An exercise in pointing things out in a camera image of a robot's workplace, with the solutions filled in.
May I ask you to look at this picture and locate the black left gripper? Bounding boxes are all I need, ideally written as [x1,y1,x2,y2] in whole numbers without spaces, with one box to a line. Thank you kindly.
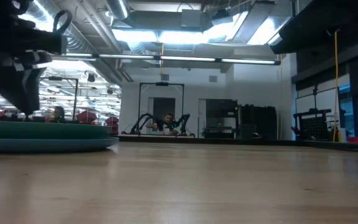
[0,0,71,115]

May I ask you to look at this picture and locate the person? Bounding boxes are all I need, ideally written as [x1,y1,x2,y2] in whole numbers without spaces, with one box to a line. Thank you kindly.
[52,105,67,123]
[146,113,180,135]

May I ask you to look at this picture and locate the dark green large plastic plate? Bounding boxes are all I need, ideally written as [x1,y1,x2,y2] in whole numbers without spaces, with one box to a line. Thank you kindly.
[0,120,112,140]

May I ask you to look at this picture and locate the blue large plastic plate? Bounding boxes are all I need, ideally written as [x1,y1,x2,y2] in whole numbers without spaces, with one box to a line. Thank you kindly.
[0,136,120,153]

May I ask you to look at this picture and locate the red chair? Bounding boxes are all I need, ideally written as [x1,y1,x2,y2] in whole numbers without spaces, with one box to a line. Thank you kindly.
[76,111,98,124]
[105,116,120,135]

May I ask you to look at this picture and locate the long ceiling light fixture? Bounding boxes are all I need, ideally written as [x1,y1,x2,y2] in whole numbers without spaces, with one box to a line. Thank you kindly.
[63,53,282,65]

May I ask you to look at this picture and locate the grey ceiling unit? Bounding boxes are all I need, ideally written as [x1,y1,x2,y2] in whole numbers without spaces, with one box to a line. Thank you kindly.
[180,8,202,29]

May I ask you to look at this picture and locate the black shelf unit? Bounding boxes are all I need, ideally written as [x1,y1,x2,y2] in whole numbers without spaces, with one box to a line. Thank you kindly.
[204,98,239,139]

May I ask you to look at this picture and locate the black cabinet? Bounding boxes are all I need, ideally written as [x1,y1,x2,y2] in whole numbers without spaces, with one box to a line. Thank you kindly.
[239,105,278,141]

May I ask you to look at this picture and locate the black pegboard cart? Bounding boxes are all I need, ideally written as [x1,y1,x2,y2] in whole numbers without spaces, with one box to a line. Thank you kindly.
[292,83,334,141]

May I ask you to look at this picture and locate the black background rig frame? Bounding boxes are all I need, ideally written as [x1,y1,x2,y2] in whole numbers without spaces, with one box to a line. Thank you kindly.
[40,77,80,122]
[137,82,185,135]

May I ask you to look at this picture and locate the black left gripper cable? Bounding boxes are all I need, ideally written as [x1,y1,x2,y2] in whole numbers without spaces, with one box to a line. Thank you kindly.
[52,9,73,35]

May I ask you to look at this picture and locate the silver ventilation duct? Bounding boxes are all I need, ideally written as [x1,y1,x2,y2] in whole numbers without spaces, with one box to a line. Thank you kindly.
[106,0,130,20]

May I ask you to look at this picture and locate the black aluminium table frame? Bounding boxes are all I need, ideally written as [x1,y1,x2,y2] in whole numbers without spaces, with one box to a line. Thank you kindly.
[116,134,358,154]

